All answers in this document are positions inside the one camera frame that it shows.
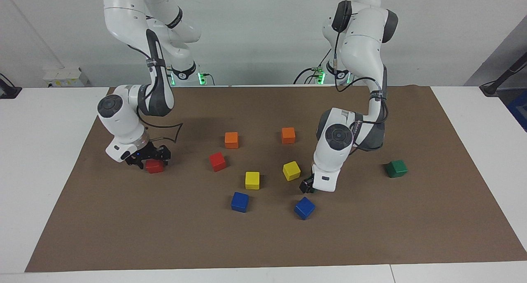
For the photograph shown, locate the black stand foot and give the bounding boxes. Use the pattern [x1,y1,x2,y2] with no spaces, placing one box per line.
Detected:
[0,73,22,100]

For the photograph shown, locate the white box with yellow labels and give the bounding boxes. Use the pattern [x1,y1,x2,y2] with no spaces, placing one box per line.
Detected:
[43,67,91,88]

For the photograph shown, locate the blue plastic crate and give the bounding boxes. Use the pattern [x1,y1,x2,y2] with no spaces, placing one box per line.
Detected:
[507,90,527,132]

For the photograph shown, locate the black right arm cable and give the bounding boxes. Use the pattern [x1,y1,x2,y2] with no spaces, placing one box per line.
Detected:
[136,106,184,146]

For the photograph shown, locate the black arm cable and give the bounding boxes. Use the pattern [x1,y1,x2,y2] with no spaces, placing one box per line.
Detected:
[333,0,389,152]
[136,106,184,146]

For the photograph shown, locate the brown paper mat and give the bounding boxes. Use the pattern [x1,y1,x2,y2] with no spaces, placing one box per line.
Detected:
[25,85,527,273]

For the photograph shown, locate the red wooden block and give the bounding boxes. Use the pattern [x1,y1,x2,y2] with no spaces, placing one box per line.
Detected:
[209,152,227,172]
[145,159,165,174]

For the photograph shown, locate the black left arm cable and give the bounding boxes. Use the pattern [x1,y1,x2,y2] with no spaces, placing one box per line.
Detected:
[333,0,389,152]

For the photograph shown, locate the blue wooden block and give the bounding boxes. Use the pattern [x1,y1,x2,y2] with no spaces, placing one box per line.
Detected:
[231,192,250,213]
[294,197,316,220]

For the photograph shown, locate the black base cables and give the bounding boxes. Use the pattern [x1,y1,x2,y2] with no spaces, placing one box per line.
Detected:
[293,49,332,86]

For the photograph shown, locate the black slanted stand pole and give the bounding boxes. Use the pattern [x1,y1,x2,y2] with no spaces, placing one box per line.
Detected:
[479,53,527,97]

